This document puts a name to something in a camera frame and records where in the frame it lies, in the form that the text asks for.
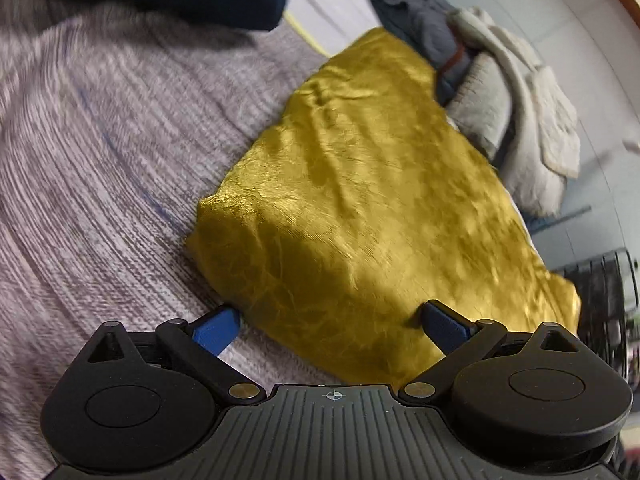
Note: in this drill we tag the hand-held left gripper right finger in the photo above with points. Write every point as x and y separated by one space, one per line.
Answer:
445 325

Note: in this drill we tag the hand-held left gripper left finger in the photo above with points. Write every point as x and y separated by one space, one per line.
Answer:
215 332

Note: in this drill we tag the gold satin jacket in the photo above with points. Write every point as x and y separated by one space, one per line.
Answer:
370 200

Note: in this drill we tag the grey-pink knitted blanket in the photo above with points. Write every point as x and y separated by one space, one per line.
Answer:
100 170

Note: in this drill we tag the beige padded jacket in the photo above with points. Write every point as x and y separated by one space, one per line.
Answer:
525 125

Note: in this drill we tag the dark grey garment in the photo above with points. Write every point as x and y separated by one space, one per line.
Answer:
415 10

